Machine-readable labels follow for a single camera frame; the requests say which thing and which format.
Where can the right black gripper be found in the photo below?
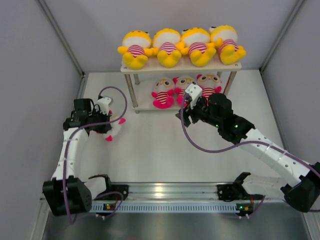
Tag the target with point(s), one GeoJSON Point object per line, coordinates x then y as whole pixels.
{"type": "Point", "coordinates": [191, 112]}

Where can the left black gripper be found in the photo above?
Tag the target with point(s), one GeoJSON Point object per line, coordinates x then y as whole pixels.
{"type": "Point", "coordinates": [104, 129]}

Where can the pink toy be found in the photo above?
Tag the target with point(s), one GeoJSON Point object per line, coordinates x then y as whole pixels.
{"type": "Point", "coordinates": [210, 84]}
{"type": "Point", "coordinates": [163, 92]}
{"type": "Point", "coordinates": [115, 129]}

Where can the pink toy glasses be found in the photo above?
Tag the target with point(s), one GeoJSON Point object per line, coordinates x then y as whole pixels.
{"type": "Point", "coordinates": [181, 84]}

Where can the yellow toy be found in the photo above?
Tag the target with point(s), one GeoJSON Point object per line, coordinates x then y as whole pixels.
{"type": "Point", "coordinates": [136, 48]}
{"type": "Point", "coordinates": [198, 46]}
{"type": "Point", "coordinates": [167, 45]}
{"type": "Point", "coordinates": [225, 39]}

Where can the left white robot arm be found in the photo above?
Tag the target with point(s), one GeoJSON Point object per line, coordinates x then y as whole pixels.
{"type": "Point", "coordinates": [65, 192]}

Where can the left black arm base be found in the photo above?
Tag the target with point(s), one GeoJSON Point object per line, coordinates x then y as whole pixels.
{"type": "Point", "coordinates": [121, 188]}

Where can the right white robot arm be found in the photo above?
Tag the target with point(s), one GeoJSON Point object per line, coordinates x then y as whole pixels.
{"type": "Point", "coordinates": [298, 183]}

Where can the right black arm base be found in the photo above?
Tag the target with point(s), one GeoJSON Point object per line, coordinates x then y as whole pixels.
{"type": "Point", "coordinates": [234, 191]}

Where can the white two-tier shelf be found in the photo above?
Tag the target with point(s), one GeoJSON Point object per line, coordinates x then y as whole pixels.
{"type": "Point", "coordinates": [141, 82]}

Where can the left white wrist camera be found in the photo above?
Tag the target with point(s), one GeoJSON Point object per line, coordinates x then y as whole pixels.
{"type": "Point", "coordinates": [103, 104]}

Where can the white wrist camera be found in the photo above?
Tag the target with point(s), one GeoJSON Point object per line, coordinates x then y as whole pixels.
{"type": "Point", "coordinates": [103, 104]}
{"type": "Point", "coordinates": [192, 93]}

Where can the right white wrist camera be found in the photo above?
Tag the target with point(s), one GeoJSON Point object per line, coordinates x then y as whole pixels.
{"type": "Point", "coordinates": [192, 93]}

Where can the aluminium front rail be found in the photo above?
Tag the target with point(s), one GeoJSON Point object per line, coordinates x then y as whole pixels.
{"type": "Point", "coordinates": [175, 191]}

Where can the left aluminium frame post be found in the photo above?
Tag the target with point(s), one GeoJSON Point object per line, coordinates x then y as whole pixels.
{"type": "Point", "coordinates": [60, 35]}

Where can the aluminium frame post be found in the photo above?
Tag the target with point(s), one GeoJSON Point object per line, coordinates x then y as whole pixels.
{"type": "Point", "coordinates": [294, 12]}
{"type": "Point", "coordinates": [60, 35]}

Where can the grey slotted cable duct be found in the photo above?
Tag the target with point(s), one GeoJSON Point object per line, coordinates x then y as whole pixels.
{"type": "Point", "coordinates": [183, 207]}

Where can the right aluminium frame post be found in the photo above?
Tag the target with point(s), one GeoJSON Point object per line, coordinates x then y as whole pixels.
{"type": "Point", "coordinates": [294, 12]}

